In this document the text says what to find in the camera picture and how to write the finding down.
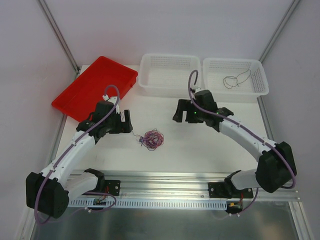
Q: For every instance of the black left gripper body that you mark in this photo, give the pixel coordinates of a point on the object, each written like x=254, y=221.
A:
x=120, y=122

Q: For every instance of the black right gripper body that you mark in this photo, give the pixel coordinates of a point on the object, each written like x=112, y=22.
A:
x=187, y=115

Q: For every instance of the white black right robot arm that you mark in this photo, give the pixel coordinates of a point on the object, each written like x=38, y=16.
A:
x=275, y=161

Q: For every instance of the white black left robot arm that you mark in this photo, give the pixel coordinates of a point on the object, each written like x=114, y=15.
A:
x=50, y=191

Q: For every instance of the white basket right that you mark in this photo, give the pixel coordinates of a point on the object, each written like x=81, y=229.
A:
x=235, y=80

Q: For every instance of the white basket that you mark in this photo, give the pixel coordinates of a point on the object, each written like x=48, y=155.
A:
x=167, y=75
x=235, y=80

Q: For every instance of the white basket middle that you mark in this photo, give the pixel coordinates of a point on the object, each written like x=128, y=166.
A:
x=167, y=75

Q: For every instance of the red plastic tray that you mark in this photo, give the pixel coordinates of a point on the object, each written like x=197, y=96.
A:
x=81, y=96

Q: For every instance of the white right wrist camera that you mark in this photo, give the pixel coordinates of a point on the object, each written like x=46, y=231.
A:
x=195, y=89

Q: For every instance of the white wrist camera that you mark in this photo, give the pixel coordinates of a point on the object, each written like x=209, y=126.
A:
x=195, y=89
x=112, y=99

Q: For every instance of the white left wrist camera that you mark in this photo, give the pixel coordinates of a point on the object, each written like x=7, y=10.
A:
x=112, y=99

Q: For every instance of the aluminium rail base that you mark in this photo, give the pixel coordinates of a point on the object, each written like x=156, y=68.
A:
x=164, y=185

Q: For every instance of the white slotted cable duct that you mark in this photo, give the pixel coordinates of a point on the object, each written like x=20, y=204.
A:
x=130, y=203

